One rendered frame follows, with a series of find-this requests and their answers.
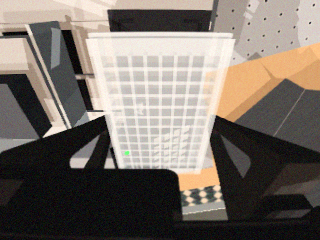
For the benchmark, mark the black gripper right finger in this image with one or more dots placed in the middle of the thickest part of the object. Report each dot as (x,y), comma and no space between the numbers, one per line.
(278,167)

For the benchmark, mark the white microplate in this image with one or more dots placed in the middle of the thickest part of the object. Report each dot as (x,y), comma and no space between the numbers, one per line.
(158,128)

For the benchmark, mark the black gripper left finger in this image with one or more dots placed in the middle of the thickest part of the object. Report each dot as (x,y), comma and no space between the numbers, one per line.
(57,149)

